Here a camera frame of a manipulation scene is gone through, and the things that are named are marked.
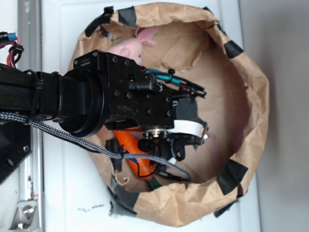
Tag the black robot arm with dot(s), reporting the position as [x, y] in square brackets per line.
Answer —
[75, 101]

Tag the metal corner bracket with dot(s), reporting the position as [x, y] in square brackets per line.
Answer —
[26, 218]

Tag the brown paper bag bin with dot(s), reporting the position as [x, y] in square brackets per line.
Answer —
[191, 41]

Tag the pink plush bunny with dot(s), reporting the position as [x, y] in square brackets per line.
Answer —
[132, 48]

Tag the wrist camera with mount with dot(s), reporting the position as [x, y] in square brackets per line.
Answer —
[170, 147]

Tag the aluminium extrusion rail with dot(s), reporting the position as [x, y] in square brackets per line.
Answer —
[31, 169]

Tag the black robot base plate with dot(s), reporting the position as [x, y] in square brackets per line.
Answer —
[15, 145]

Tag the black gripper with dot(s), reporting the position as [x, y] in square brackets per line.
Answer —
[144, 99]

